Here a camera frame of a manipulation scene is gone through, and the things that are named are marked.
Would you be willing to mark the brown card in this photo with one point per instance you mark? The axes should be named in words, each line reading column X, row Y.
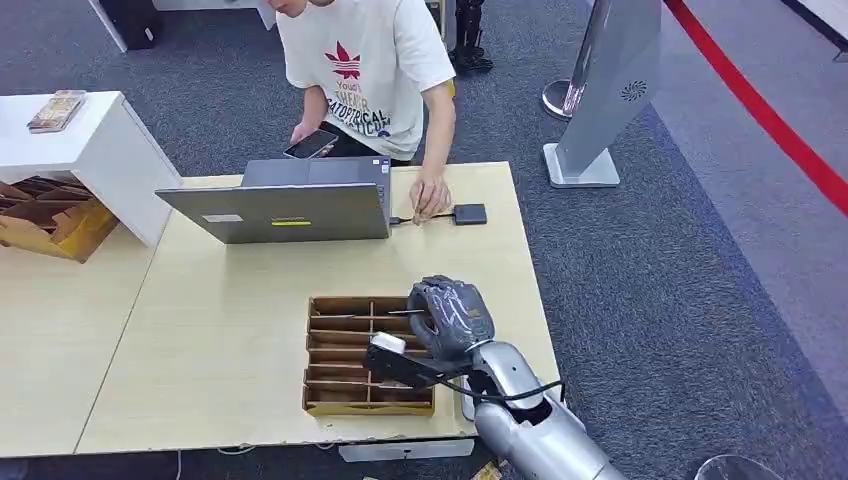
column 404, row 311

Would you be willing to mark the wooden slotted card box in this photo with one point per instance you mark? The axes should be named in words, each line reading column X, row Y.
column 341, row 358

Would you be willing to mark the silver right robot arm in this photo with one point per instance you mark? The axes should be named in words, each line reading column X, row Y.
column 550, row 444

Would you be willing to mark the person's left hand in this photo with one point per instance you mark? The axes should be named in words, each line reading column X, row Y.
column 432, row 195

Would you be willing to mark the person's hand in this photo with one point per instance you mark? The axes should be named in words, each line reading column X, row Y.
column 432, row 195
column 301, row 132

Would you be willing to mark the black adapter box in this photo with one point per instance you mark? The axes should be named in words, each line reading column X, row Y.
column 470, row 214

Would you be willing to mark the grey laptop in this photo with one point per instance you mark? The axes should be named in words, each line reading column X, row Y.
column 291, row 212

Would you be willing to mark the black smartphone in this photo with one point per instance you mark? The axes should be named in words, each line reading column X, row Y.
column 311, row 144

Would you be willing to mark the person's right hand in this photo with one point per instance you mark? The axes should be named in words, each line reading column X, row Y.
column 301, row 132

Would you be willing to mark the person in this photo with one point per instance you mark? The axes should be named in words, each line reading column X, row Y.
column 371, row 79

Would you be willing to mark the chrome stanchion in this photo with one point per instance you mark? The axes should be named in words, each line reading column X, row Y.
column 560, row 99

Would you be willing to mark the black robot legs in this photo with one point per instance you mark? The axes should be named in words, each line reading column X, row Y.
column 472, row 40

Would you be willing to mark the white bar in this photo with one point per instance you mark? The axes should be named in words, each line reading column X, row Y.
column 404, row 450

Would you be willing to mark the grey kiosk stand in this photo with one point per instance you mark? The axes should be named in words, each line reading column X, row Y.
column 616, row 79

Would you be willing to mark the white side table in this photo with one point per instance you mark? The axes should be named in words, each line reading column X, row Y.
column 99, row 146

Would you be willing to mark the yellow cardboard box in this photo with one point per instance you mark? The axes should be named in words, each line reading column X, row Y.
column 83, row 238

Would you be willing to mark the red barrier belt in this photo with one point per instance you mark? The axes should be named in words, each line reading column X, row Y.
column 762, row 112

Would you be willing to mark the black cabinet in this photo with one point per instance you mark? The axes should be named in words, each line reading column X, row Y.
column 132, row 23

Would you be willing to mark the clear round dome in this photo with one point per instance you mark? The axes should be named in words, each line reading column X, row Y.
column 735, row 469

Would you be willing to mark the brown cardboard pieces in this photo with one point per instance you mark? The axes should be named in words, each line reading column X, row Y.
column 40, row 199

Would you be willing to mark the stack of cards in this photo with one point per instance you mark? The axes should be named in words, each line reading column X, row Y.
column 56, row 110

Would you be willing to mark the white platform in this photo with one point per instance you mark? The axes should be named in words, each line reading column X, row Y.
column 828, row 13

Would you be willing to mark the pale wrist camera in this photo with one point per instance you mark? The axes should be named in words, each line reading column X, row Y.
column 391, row 351

